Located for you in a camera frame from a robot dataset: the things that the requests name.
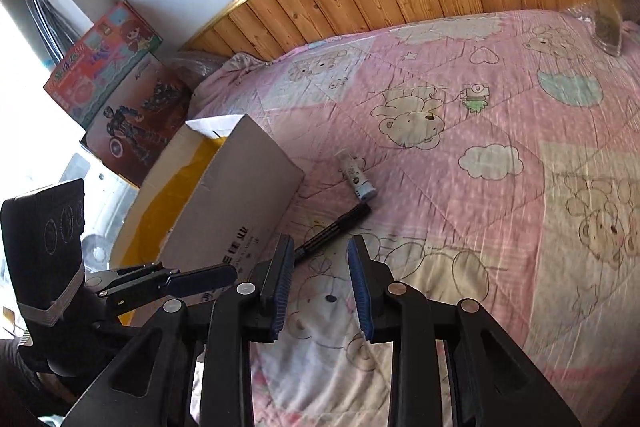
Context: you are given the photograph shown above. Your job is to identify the glass bottle with metal cap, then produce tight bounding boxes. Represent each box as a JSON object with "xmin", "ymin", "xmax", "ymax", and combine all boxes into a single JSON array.
[{"xmin": 582, "ymin": 0, "xmax": 626, "ymax": 58}]

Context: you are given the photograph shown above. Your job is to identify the clear plastic bag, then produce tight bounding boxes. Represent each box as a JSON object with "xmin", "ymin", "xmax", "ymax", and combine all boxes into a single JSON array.
[{"xmin": 167, "ymin": 52, "xmax": 236, "ymax": 102}]

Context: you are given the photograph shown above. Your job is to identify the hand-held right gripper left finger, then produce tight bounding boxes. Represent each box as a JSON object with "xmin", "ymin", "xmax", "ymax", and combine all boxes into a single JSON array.
[{"xmin": 62, "ymin": 234, "xmax": 296, "ymax": 427}]

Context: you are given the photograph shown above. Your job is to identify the colourful cartoon toy box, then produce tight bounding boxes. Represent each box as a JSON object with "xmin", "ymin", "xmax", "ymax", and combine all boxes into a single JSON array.
[{"xmin": 42, "ymin": 0, "xmax": 164, "ymax": 130}]

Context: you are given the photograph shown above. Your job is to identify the small white tube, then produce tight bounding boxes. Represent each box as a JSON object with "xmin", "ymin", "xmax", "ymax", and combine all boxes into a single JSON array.
[{"xmin": 339, "ymin": 152, "xmax": 378, "ymax": 202}]

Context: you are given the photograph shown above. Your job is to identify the brown robot toy box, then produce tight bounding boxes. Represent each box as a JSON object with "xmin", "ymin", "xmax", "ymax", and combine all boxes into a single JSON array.
[{"xmin": 80, "ymin": 53, "xmax": 193, "ymax": 188}]

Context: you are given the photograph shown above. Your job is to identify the black pen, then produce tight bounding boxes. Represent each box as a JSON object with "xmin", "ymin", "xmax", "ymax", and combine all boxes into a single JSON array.
[{"xmin": 292, "ymin": 203, "xmax": 372, "ymax": 265}]

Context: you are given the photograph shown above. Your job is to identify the white cardboard box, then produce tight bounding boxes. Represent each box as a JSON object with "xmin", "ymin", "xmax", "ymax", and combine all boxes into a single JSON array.
[{"xmin": 110, "ymin": 113, "xmax": 306, "ymax": 328}]

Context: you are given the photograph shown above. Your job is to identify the white van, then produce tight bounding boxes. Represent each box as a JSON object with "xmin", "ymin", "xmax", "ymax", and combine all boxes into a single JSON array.
[{"xmin": 57, "ymin": 152, "xmax": 143, "ymax": 278}]

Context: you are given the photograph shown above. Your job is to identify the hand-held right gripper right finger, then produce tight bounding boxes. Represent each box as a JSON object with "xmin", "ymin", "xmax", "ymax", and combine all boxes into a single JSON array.
[{"xmin": 346, "ymin": 234, "xmax": 581, "ymax": 427}]

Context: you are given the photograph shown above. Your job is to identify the metal rods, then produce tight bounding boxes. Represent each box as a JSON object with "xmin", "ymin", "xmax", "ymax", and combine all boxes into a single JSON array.
[{"xmin": 22, "ymin": 0, "xmax": 76, "ymax": 58}]

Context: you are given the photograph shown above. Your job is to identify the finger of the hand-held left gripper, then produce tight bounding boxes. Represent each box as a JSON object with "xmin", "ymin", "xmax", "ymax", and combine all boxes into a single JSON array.
[
  {"xmin": 84, "ymin": 262, "xmax": 180, "ymax": 297},
  {"xmin": 104, "ymin": 264, "xmax": 239, "ymax": 311}
]

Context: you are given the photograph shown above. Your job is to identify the pink printed blanket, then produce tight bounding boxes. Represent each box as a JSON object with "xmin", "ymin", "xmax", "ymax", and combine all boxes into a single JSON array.
[{"xmin": 187, "ymin": 9, "xmax": 640, "ymax": 427}]

